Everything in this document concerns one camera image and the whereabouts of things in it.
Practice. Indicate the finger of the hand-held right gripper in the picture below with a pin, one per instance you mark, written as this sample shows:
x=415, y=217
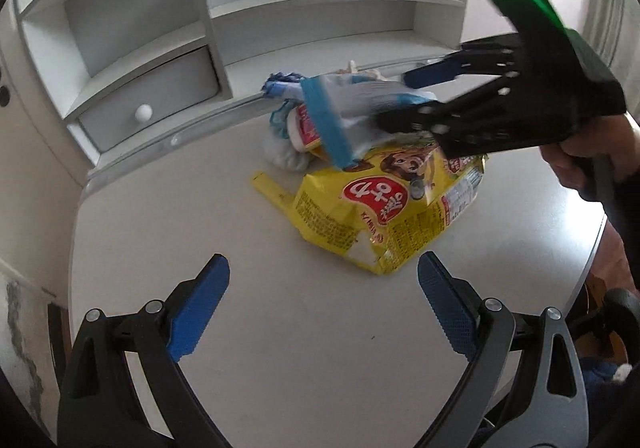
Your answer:
x=430, y=73
x=420, y=117

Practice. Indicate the white blue plastic wrapper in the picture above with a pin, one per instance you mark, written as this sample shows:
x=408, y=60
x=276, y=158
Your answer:
x=350, y=101

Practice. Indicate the white hutch drawer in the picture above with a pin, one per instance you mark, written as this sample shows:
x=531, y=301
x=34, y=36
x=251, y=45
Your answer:
x=165, y=88

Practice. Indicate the round white drawer knob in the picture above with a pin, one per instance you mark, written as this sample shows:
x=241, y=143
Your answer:
x=143, y=114

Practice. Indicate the white curtain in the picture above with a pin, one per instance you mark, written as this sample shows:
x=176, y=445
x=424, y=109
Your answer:
x=602, y=3

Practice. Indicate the blue cloth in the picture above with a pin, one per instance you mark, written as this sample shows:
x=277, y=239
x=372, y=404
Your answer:
x=600, y=370

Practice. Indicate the person's leg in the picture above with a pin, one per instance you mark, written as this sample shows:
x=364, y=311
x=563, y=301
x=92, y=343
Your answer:
x=622, y=253

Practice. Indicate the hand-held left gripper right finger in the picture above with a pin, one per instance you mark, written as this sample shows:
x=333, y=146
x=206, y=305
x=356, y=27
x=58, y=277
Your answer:
x=447, y=308

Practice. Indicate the crumpled cream paper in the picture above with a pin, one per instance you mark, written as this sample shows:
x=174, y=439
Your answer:
x=367, y=71

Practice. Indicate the yellow snack bag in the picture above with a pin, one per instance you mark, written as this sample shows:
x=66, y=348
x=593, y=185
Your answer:
x=350, y=228

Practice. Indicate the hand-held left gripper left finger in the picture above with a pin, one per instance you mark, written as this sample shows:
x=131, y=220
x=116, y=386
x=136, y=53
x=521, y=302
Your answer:
x=197, y=313

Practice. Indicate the red yellow snack wrapper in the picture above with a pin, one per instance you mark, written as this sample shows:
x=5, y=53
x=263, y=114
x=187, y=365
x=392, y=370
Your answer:
x=306, y=126

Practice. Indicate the person's right hand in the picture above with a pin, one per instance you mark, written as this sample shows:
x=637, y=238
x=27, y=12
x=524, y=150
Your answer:
x=575, y=163

